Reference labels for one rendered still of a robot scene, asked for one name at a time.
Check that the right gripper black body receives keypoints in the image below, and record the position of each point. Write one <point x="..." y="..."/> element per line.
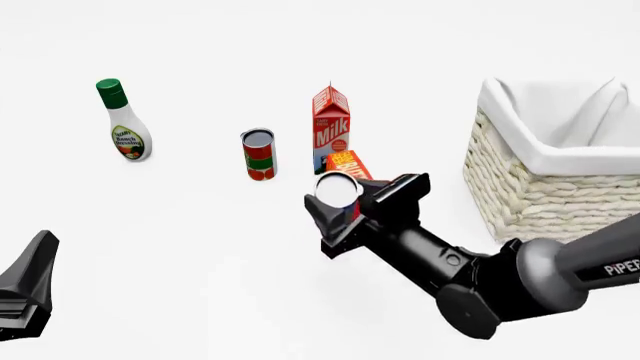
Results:
<point x="345" y="240"/>

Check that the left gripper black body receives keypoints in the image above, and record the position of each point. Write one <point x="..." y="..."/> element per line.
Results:
<point x="22" y="322"/>

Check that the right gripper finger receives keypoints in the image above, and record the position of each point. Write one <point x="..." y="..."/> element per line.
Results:
<point x="332" y="221"/>
<point x="374" y="189"/>

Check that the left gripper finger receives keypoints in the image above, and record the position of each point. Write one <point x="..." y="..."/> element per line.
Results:
<point x="35" y="273"/>

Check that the alphabet soup can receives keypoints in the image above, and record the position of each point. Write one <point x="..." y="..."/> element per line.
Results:
<point x="337" y="189"/>

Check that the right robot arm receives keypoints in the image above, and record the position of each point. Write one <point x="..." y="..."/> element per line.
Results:
<point x="480" y="277"/>

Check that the white cloth basket liner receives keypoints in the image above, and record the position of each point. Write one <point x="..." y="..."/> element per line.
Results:
<point x="520" y="123"/>

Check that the woven cream wicker basket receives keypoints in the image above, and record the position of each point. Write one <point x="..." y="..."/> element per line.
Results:
<point x="550" y="204"/>

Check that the orange butter box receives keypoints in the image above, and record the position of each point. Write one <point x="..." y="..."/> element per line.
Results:
<point x="351" y="163"/>

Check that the red white milk carton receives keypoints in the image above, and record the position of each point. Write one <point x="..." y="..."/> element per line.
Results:
<point x="330" y="129"/>

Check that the red green tomato can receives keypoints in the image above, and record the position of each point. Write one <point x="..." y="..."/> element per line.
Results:
<point x="260" y="159"/>

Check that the white ranch dressing bottle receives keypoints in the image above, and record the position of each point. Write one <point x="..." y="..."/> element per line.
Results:
<point x="127" y="129"/>

